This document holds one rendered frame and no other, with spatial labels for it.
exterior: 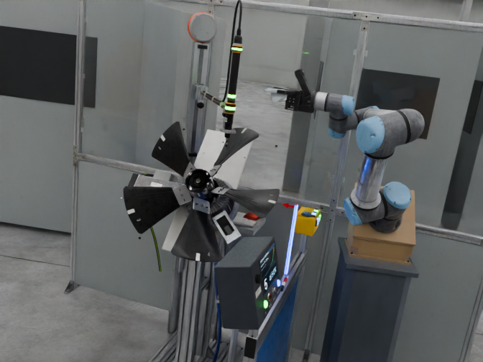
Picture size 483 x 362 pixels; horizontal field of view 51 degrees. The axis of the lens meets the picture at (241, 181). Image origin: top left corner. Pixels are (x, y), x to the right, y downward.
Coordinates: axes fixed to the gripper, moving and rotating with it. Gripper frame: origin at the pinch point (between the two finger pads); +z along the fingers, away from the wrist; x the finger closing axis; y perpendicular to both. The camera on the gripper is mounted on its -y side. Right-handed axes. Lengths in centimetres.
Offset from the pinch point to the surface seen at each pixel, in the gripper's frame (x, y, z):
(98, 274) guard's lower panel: 70, 149, 122
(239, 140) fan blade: 13.1, 26.7, 14.2
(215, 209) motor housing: 4, 59, 19
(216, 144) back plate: 38, 36, 34
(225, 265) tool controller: -82, 43, -16
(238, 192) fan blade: -1.0, 47.2, 7.1
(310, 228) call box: 21, 64, -24
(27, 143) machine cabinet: 133, 87, 237
